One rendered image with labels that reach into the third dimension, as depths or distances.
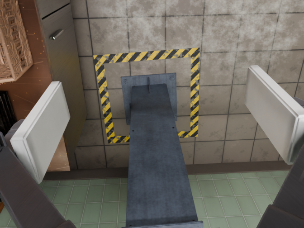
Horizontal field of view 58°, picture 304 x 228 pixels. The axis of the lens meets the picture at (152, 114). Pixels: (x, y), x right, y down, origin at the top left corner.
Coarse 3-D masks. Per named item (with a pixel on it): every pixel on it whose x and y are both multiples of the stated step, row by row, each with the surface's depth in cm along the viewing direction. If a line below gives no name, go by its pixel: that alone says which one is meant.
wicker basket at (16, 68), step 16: (0, 0) 74; (16, 0) 83; (0, 16) 72; (16, 16) 82; (0, 32) 73; (16, 32) 82; (0, 48) 89; (16, 48) 81; (0, 64) 91; (16, 64) 81; (32, 64) 91; (0, 80) 78; (16, 80) 80
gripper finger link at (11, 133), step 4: (20, 120) 16; (16, 124) 16; (20, 124) 16; (12, 128) 15; (16, 128) 15; (8, 132) 15; (12, 132) 15; (8, 136) 15; (12, 136) 15; (8, 140) 14; (8, 144) 14; (12, 148) 14; (16, 156) 13
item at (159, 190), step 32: (96, 64) 154; (192, 64) 156; (128, 96) 163; (160, 96) 145; (192, 96) 166; (160, 128) 117; (192, 128) 177; (128, 160) 100; (160, 160) 98; (128, 192) 86; (160, 192) 85; (128, 224) 75; (160, 224) 73; (192, 224) 73
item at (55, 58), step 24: (24, 0) 83; (48, 0) 98; (24, 24) 87; (48, 24) 97; (72, 24) 131; (48, 48) 96; (72, 48) 129; (48, 72) 95; (72, 72) 128; (24, 96) 98; (72, 96) 126; (72, 120) 124; (72, 144) 123; (48, 168) 115
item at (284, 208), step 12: (300, 156) 11; (300, 168) 10; (288, 180) 10; (300, 180) 10; (288, 192) 9; (300, 192) 9; (276, 204) 9; (288, 204) 9; (300, 204) 9; (264, 216) 8; (276, 216) 8; (288, 216) 8; (300, 216) 8
